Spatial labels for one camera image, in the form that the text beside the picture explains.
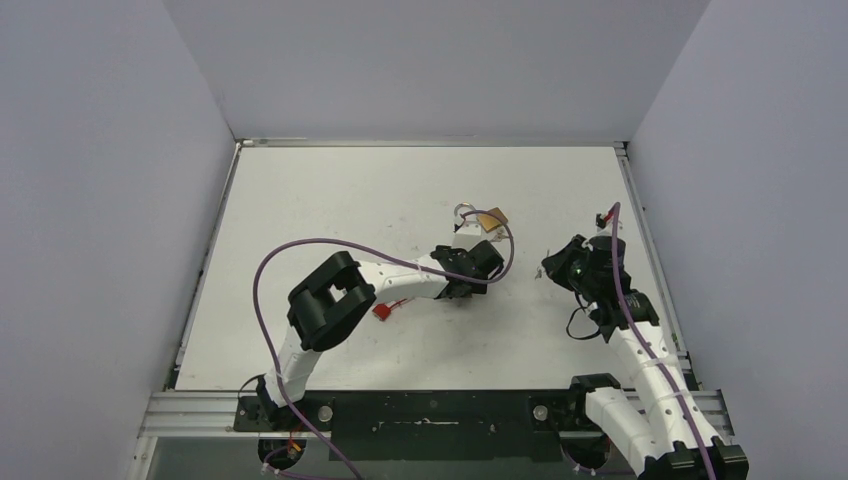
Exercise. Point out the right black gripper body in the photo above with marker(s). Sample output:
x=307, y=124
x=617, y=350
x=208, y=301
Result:
x=562, y=266

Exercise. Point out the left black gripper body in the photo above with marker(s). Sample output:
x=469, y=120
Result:
x=475, y=289

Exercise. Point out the large brass padlock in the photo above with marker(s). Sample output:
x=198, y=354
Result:
x=489, y=220

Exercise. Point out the red cable padlock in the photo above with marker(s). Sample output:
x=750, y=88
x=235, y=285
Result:
x=383, y=311

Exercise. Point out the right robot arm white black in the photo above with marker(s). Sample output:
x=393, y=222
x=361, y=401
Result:
x=668, y=436

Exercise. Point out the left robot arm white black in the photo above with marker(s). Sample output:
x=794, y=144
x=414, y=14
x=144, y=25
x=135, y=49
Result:
x=331, y=301

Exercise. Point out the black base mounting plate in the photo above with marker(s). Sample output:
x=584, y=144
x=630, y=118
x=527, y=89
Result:
x=441, y=425

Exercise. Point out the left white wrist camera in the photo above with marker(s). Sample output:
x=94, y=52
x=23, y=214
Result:
x=467, y=233

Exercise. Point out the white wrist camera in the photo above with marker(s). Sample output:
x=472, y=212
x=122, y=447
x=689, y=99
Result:
x=608, y=224
x=467, y=233

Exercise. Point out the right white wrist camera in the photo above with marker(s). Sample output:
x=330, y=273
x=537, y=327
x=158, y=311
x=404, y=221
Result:
x=608, y=224

